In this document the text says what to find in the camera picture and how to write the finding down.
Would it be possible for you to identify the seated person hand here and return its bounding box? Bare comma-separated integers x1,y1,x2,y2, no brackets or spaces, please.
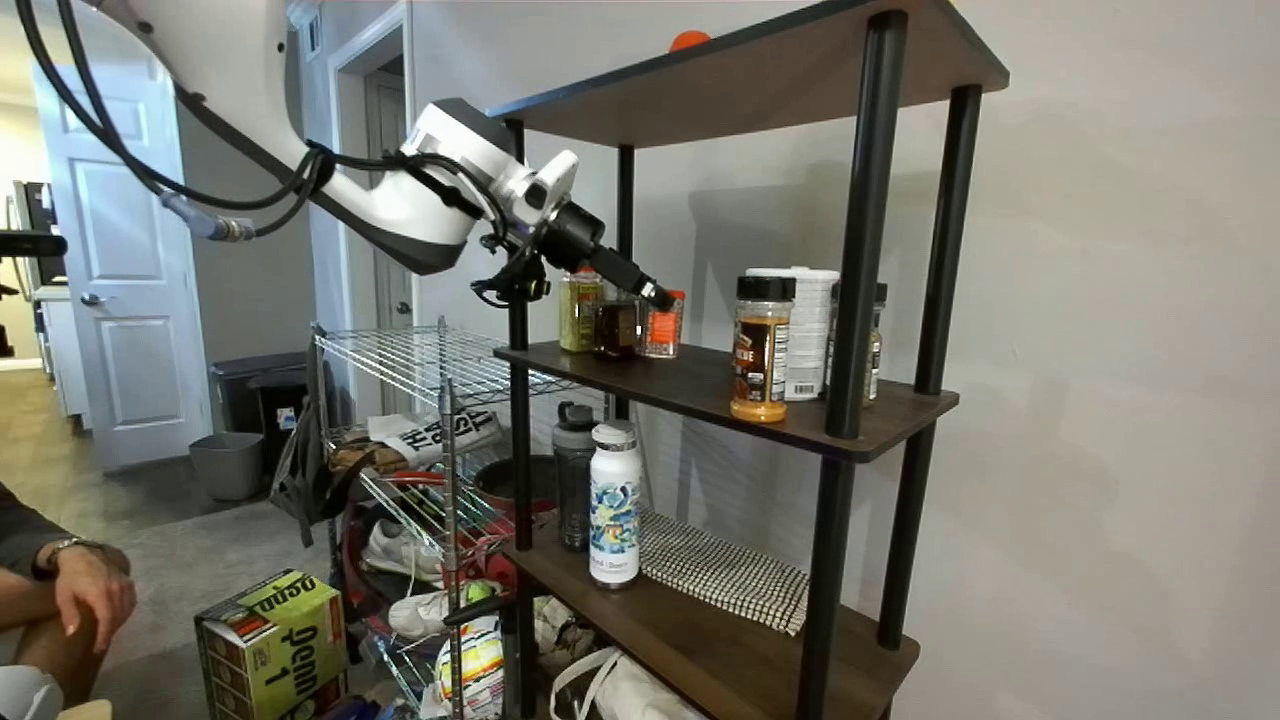
46,542,140,656

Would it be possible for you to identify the red-lid small jar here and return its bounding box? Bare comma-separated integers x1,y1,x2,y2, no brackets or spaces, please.
640,287,689,364

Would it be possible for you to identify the white mesh mat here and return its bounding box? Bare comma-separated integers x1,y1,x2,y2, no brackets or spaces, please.
637,511,816,642

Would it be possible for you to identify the black hanging bag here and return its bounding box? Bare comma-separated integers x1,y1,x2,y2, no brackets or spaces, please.
267,385,340,543

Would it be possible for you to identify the white plastic bag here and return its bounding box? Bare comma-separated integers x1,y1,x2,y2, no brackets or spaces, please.
538,645,710,720

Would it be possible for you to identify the black bar camera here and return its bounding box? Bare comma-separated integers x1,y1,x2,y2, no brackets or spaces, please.
0,232,72,266

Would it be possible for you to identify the dark wood black-frame shelf unit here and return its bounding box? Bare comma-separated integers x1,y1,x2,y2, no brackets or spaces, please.
493,0,1012,720

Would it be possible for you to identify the white six-panel door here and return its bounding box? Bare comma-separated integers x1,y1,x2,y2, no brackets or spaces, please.
27,0,219,476

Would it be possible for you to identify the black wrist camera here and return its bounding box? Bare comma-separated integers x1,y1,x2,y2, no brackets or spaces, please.
467,250,550,312

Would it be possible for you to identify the seated person forearm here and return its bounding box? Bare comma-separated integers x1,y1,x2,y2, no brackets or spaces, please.
0,484,84,633

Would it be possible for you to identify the white sneaker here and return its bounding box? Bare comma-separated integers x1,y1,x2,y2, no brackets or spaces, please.
360,515,450,589

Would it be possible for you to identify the silver wristwatch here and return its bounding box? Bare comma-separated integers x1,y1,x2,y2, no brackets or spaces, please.
36,535,96,575

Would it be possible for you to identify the slim seasoning bottle dark cap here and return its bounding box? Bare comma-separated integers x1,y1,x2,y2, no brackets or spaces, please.
818,280,891,410

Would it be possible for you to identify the dark trash bin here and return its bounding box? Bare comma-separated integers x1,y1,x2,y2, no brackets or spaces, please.
182,348,321,508

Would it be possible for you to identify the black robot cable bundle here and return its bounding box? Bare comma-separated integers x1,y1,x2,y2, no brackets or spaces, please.
11,0,496,252

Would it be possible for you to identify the yellow jar orange lid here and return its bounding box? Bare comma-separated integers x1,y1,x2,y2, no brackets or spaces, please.
554,266,608,362

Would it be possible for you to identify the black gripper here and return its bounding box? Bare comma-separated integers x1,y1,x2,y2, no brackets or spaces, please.
526,197,679,316

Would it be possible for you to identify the dark shaker bottle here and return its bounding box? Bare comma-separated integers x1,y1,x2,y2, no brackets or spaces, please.
546,399,600,555

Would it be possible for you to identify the brown spice jar black lid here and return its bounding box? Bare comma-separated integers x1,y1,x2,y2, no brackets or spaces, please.
727,272,799,427

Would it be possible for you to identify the white floral water bottle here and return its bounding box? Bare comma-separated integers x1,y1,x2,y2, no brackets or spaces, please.
582,421,648,591

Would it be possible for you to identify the green yellow plastic bag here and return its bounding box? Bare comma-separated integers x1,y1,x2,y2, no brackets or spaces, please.
426,575,511,713

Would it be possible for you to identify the green cardboard drinks box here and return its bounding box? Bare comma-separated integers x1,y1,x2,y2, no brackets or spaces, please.
193,570,353,720

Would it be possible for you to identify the large white blue canister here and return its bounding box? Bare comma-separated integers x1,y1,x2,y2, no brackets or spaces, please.
742,266,843,404

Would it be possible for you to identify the seated person leg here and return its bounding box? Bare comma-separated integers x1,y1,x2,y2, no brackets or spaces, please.
0,617,117,720

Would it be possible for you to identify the chrome wire rack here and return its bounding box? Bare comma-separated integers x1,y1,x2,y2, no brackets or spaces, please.
307,316,565,720

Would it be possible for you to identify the white printed flat box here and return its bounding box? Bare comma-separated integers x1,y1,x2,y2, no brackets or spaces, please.
360,404,511,470

